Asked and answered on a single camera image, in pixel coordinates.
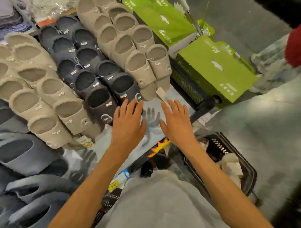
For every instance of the person's left hand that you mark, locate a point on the person's left hand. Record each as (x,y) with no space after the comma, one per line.
(128,131)

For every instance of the person's right hand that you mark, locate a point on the person's right hand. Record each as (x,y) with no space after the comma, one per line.
(178,129)

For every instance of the black slipper display shelf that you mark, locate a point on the black slipper display shelf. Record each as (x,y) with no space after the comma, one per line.
(152,112)

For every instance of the black logo rubber slipper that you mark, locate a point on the black logo rubber slipper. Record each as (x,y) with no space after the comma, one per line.
(101,101)
(124,87)

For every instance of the black basket with wavy slots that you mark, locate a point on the black basket with wavy slots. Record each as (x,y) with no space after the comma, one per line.
(249,173)

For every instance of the column of pale cream slippers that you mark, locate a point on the column of pale cream slippers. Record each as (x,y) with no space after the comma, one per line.
(122,47)

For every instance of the column of beige slippers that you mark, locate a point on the column of beige slippers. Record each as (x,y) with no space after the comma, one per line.
(35,105)

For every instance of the grey rubber slipper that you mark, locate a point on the grey rubber slipper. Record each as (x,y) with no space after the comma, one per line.
(42,209)
(30,155)
(47,185)

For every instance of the column of black slippers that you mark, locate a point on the column of black slippers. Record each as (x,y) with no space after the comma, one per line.
(68,49)

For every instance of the person's left forearm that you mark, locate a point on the person's left forearm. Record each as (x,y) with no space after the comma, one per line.
(87,195)

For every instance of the person's right forearm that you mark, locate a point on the person's right forearm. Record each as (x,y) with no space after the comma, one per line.
(230,192)

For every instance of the person's light grey shirt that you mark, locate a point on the person's light grey shirt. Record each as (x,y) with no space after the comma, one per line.
(162,202)

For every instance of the yellow starburst price sticker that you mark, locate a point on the yellow starburst price sticker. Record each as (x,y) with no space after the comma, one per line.
(160,146)

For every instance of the blue yellow price label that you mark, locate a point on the blue yellow price label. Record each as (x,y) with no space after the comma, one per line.
(118,180)

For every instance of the green cardboard box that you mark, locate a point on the green cardboard box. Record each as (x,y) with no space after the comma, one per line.
(160,23)
(211,75)

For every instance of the red cap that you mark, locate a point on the red cap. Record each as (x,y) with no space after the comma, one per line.
(294,47)

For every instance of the black cartoon poster board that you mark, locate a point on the black cartoon poster board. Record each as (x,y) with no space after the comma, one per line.
(291,216)

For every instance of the white fluffy rug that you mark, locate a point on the white fluffy rug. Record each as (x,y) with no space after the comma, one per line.
(51,9)

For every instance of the stack of navy folded textiles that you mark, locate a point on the stack of navy folded textiles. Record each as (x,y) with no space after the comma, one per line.
(11,21)

